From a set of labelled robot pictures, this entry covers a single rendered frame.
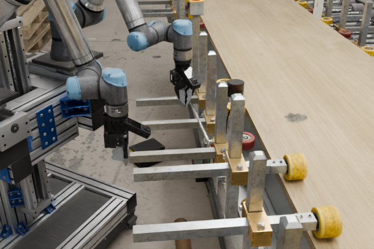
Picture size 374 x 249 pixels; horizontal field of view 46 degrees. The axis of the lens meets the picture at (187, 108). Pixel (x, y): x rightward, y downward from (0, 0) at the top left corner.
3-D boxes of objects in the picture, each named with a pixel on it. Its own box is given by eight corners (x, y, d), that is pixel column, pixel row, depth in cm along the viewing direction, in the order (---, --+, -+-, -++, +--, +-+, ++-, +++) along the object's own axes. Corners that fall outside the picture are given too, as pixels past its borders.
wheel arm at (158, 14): (136, 19, 334) (136, 13, 332) (136, 18, 337) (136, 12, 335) (192, 17, 338) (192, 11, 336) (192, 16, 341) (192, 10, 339)
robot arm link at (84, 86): (73, 90, 151) (104, 89, 152) (67, 104, 141) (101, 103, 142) (70, 69, 148) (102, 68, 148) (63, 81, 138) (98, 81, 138)
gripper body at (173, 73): (185, 80, 187) (185, 53, 181) (195, 87, 180) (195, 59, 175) (169, 83, 184) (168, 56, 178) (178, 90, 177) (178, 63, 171)
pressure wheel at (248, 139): (233, 169, 159) (235, 142, 153) (229, 157, 166) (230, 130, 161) (255, 167, 159) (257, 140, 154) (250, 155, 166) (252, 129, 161)
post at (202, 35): (198, 127, 214) (199, 33, 193) (197, 124, 217) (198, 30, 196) (205, 127, 215) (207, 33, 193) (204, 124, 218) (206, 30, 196)
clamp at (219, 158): (216, 166, 156) (217, 154, 154) (211, 146, 168) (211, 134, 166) (232, 165, 157) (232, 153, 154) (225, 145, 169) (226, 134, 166)
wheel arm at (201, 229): (133, 244, 107) (132, 233, 105) (133, 233, 110) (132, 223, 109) (329, 229, 112) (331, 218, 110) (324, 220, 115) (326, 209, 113)
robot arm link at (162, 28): (139, 23, 172) (161, 28, 166) (157, 17, 180) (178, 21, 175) (140, 43, 176) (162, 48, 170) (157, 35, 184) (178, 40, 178)
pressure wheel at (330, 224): (320, 209, 109) (308, 204, 117) (323, 241, 108) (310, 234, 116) (343, 207, 109) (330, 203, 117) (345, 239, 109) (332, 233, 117)
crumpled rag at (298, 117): (286, 122, 168) (286, 117, 167) (283, 114, 174) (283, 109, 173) (309, 123, 168) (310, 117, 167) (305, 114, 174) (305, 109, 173)
